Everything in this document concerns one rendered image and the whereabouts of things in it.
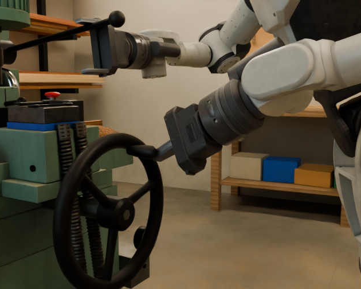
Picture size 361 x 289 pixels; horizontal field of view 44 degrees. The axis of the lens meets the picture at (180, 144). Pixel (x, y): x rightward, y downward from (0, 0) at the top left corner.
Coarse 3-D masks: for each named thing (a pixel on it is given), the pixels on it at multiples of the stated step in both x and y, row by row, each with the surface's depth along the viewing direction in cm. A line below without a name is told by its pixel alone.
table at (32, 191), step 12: (108, 156) 105; (120, 156) 109; (132, 156) 113; (0, 168) 80; (108, 168) 105; (0, 180) 80; (12, 180) 80; (24, 180) 80; (60, 180) 80; (96, 180) 88; (0, 192) 80; (12, 192) 79; (24, 192) 77; (36, 192) 76; (48, 192) 78
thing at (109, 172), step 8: (80, 192) 98; (0, 200) 81; (8, 200) 82; (16, 200) 84; (0, 208) 81; (8, 208) 82; (16, 208) 84; (24, 208) 85; (32, 208) 87; (0, 216) 81
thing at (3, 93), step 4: (0, 88) 92; (4, 88) 93; (8, 88) 94; (12, 88) 95; (16, 88) 96; (0, 92) 92; (4, 92) 93; (8, 92) 94; (12, 92) 95; (16, 92) 96; (0, 96) 92; (4, 96) 93; (8, 96) 94; (12, 96) 95; (16, 96) 96; (0, 100) 92; (4, 100) 93; (8, 100) 94; (0, 104) 92
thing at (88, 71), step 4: (88, 68) 95; (84, 72) 96; (88, 72) 96; (92, 72) 96; (96, 72) 97; (100, 72) 98; (104, 72) 99; (108, 72) 100; (100, 76) 100; (104, 76) 100
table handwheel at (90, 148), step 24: (96, 144) 74; (120, 144) 79; (144, 144) 85; (72, 168) 71; (144, 168) 89; (72, 192) 70; (96, 192) 75; (144, 192) 87; (96, 216) 80; (120, 216) 78; (144, 240) 90; (72, 264) 71; (96, 288) 76
